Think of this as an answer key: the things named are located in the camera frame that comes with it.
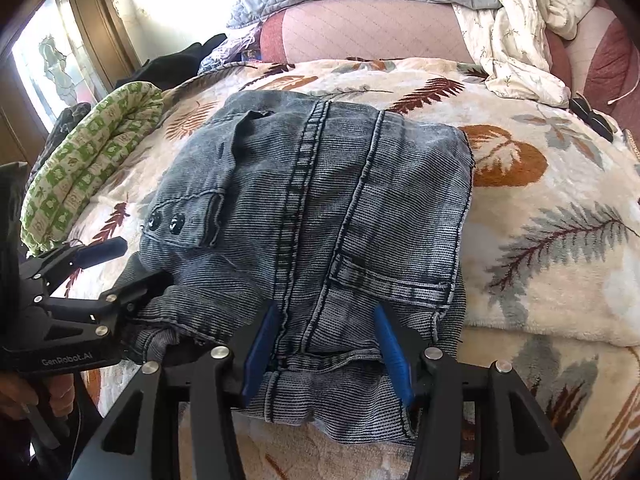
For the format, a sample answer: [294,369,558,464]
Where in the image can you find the left hand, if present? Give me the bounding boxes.
[0,372,75,420]

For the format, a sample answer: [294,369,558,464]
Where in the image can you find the green patterned folded quilt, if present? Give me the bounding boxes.
[21,81,164,255]

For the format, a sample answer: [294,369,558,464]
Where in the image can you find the blue denim pants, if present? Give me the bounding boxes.
[120,91,474,444]

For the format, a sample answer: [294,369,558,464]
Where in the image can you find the leaf print fleece blanket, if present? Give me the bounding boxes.
[70,58,639,479]

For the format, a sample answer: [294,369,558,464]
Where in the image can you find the pink quilted bolster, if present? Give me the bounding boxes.
[259,0,472,63]

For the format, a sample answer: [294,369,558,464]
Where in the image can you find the red pink quilted headboard cushion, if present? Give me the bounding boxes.
[546,0,639,136]

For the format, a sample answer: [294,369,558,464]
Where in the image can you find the black clothing pile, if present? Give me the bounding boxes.
[115,34,227,90]

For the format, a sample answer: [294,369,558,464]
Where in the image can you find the white charging cable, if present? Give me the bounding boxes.
[606,79,637,108]

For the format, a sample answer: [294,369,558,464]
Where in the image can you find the cream floral sheet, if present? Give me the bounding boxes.
[454,0,597,108]

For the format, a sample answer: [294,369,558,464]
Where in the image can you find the purple plastic bag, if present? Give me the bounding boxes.
[198,28,260,75]

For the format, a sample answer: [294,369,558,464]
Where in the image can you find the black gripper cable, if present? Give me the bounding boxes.
[69,398,87,470]

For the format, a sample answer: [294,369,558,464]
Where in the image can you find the wooden window frame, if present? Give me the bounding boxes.
[70,0,140,91]

